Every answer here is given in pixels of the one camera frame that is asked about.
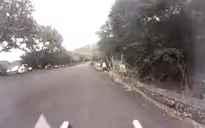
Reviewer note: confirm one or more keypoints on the white vehicle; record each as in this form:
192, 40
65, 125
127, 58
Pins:
99, 66

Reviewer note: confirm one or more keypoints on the distant hillside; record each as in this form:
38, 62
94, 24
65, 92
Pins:
86, 51

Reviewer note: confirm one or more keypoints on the grey asphalt road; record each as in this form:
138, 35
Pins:
80, 93

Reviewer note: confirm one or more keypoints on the dense dark wood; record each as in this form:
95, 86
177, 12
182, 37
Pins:
160, 36

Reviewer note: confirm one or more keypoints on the leaf-strewn road verge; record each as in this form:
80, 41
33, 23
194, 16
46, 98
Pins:
163, 100

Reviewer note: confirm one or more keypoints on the row of trees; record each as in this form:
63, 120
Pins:
26, 40

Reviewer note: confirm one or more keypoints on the row of parked cars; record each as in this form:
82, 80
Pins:
20, 69

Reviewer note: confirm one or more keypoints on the pale triangular robot's own part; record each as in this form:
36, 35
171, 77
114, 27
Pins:
42, 122

